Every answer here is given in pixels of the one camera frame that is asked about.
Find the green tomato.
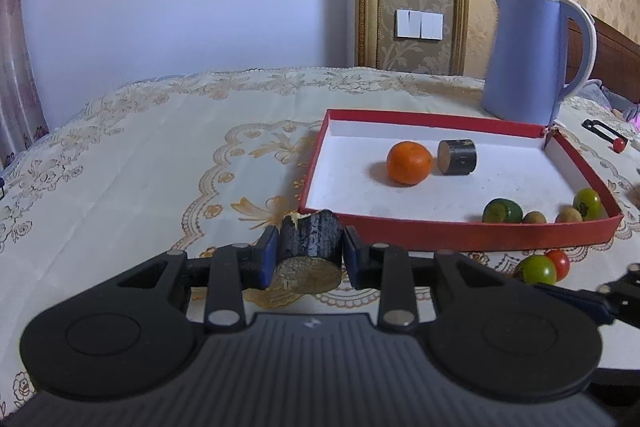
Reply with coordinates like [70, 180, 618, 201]
[572, 188, 603, 222]
[514, 255, 557, 286]

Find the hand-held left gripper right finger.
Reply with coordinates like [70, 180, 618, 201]
[344, 227, 536, 330]

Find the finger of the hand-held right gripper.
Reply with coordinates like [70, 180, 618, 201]
[537, 279, 640, 327]

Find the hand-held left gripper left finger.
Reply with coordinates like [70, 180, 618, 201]
[100, 227, 279, 333]

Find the grey blanket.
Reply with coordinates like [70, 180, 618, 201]
[575, 79, 640, 122]

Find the black tool with red knob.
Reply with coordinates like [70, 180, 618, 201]
[582, 119, 628, 145]

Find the green mandarin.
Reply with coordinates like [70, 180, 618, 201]
[482, 198, 523, 224]

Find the red shallow cardboard box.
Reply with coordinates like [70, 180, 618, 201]
[297, 108, 625, 253]

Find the dark sugarcane piece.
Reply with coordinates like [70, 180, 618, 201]
[270, 209, 346, 294]
[437, 138, 478, 176]

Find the blue electric kettle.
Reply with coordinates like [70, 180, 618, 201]
[481, 0, 598, 128]

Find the brown wooden headboard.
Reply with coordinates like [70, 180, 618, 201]
[502, 0, 640, 104]

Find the white wall switch panel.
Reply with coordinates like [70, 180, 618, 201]
[395, 8, 444, 41]

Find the pink patterned curtain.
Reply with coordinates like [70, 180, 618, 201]
[0, 0, 51, 170]

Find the cream embroidered tablecloth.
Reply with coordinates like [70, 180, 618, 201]
[0, 67, 640, 418]

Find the orange mandarin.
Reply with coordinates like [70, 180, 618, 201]
[386, 141, 433, 186]

